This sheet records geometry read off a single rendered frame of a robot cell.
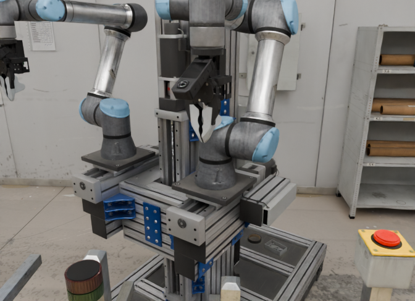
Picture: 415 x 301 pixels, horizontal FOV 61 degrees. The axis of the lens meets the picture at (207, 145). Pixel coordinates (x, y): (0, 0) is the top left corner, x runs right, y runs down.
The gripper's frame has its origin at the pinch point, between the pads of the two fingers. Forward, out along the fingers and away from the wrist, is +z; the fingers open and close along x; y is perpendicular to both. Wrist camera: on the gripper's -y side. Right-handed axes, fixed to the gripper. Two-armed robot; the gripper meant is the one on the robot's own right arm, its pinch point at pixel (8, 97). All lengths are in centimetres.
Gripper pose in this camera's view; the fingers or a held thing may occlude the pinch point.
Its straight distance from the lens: 145.4
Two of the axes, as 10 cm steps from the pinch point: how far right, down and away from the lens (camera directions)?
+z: 0.0, 9.5, 3.2
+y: 5.6, -2.7, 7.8
